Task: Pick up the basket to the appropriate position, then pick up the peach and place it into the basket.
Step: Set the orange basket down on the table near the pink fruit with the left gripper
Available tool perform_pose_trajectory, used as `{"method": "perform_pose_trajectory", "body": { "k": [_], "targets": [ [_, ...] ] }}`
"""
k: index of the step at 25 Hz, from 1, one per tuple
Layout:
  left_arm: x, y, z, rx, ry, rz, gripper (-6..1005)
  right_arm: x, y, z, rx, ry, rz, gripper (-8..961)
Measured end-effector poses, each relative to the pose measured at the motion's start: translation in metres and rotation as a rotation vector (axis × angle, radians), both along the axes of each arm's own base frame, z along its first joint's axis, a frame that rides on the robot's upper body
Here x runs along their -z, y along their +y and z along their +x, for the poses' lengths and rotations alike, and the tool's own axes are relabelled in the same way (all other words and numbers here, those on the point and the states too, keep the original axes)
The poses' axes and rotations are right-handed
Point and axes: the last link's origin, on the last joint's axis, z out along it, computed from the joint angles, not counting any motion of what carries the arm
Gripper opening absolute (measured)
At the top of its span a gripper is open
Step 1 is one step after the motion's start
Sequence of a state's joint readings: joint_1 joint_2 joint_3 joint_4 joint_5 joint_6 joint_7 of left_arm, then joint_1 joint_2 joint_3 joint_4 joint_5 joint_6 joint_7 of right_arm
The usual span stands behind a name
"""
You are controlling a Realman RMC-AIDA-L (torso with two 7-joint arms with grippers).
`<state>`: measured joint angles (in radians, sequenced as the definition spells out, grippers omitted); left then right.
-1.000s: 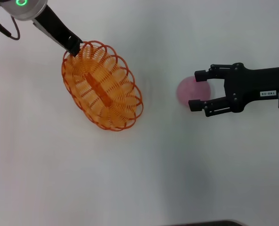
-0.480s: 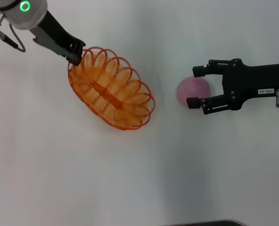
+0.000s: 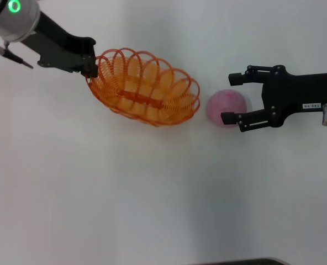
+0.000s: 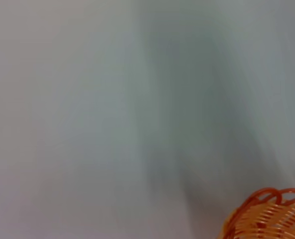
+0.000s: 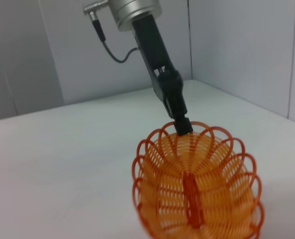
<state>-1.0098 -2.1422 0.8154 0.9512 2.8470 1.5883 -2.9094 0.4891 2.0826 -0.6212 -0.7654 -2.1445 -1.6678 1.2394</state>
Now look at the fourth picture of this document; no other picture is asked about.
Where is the orange plastic wire basket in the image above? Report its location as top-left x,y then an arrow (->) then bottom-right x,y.
218,188 -> 295,239

